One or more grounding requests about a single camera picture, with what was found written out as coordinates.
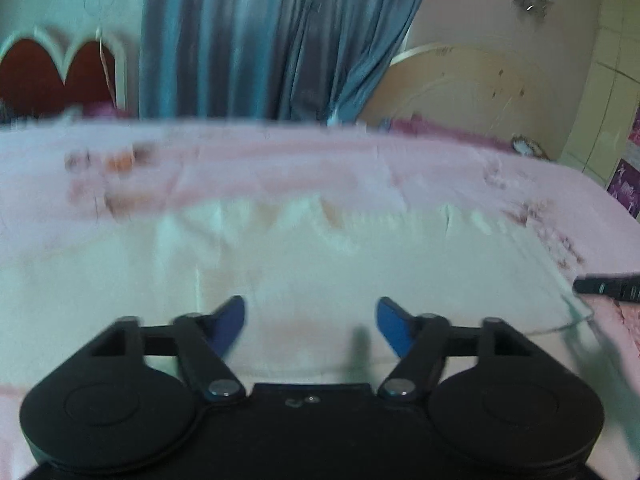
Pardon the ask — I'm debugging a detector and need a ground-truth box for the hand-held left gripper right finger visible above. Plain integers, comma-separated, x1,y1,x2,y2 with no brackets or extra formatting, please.
376,297,534,404

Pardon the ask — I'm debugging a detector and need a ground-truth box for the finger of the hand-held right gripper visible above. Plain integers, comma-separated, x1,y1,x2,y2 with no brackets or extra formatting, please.
573,272,640,304

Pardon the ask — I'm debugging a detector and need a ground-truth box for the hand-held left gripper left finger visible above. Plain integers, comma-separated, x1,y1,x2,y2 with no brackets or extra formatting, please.
92,296,247,404

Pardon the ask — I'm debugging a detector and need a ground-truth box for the white small garment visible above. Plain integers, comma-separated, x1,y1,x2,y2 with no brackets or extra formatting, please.
0,195,596,391

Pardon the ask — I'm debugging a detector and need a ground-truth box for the pink floral bedsheet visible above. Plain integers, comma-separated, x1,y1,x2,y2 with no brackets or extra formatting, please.
0,114,640,480

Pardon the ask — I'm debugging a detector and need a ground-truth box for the pale yellow wardrobe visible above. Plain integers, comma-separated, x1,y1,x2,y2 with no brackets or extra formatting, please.
556,0,640,188

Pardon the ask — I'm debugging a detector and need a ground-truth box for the purple cloth pile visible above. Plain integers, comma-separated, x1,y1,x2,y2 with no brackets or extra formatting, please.
379,114,523,153

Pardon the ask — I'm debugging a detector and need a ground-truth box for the round beige board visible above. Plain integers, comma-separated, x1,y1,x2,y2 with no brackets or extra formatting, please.
357,43,567,162

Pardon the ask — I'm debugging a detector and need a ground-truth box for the blue-grey curtain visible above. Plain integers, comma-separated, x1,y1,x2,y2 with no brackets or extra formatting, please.
139,0,442,125

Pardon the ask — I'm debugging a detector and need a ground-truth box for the red headboard with white frame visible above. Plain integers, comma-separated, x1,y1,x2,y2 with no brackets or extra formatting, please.
0,24,129,117

